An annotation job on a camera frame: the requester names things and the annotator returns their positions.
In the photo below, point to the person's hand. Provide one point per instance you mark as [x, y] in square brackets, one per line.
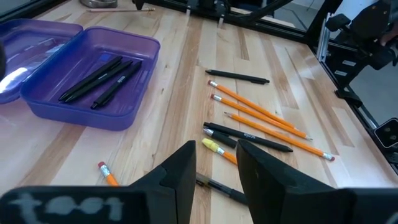
[390, 37]

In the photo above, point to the purple translucent supply box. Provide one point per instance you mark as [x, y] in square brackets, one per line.
[130, 93]

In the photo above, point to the natural wood pencil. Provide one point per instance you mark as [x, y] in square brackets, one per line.
[121, 10]

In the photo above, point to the small black table camera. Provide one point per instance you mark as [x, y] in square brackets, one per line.
[388, 133]

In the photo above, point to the silver metal post with base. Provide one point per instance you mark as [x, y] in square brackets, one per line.
[99, 3]

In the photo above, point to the black pen white lettering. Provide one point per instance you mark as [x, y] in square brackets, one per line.
[117, 84]
[248, 137]

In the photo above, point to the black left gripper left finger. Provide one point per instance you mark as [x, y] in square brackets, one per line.
[177, 186]

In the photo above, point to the black frame bracket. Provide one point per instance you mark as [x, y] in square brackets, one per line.
[349, 98]

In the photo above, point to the orange pencil pink eraser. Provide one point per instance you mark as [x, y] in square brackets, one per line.
[261, 117]
[279, 136]
[109, 175]
[252, 104]

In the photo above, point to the plain black pen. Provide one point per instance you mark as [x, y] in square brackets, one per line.
[99, 81]
[90, 77]
[236, 76]

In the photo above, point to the orange pencil yellow eraser cap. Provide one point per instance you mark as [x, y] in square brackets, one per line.
[224, 154]

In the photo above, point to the black box with white labels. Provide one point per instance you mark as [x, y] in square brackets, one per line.
[339, 82]

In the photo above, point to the white column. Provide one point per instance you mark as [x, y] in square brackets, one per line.
[351, 7]

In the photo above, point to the silver aluminium extrusion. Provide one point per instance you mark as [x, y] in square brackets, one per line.
[323, 40]

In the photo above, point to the black rubber-grip ballpoint pen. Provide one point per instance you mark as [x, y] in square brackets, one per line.
[224, 189]

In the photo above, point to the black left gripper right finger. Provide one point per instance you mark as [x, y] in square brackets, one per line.
[273, 193]

